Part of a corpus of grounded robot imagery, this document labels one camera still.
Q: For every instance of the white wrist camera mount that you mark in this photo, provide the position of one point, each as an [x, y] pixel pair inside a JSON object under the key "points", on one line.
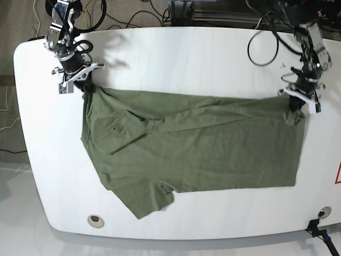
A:
{"points": [[313, 103], [67, 85]]}

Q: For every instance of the olive green T-shirt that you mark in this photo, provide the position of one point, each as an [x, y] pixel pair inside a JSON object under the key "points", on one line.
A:
{"points": [[147, 146]]}

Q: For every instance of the black clamp with cable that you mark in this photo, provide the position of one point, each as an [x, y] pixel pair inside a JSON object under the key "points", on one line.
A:
{"points": [[314, 231]]}

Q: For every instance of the left table cable grommet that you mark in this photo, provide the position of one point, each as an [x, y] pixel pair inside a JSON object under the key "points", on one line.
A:
{"points": [[95, 221]]}

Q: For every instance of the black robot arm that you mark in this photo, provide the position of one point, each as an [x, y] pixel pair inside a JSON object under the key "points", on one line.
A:
{"points": [[62, 32], [303, 17]]}

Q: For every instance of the aluminium frame post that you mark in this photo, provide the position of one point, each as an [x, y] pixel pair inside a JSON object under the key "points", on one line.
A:
{"points": [[181, 12]]}

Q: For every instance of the right table cable grommet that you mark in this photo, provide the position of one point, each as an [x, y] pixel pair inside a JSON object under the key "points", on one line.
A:
{"points": [[324, 212]]}

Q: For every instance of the table cable grommet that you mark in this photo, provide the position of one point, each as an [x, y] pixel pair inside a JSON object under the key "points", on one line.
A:
{"points": [[95, 221], [324, 212]]}

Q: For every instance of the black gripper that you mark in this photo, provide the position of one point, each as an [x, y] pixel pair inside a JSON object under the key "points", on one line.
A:
{"points": [[308, 85], [72, 64]]}

